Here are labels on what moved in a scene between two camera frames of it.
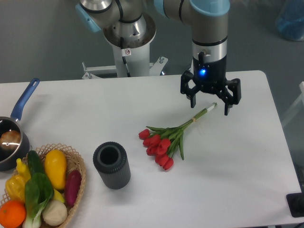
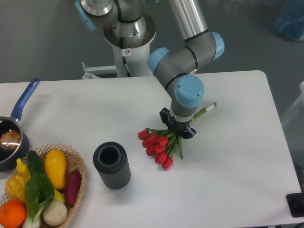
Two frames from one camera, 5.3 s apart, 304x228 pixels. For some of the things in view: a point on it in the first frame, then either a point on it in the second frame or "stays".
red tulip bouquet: [161, 143] stays
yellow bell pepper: [15, 185] stays
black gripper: [210, 77] → [176, 126]
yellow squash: [55, 165] stays
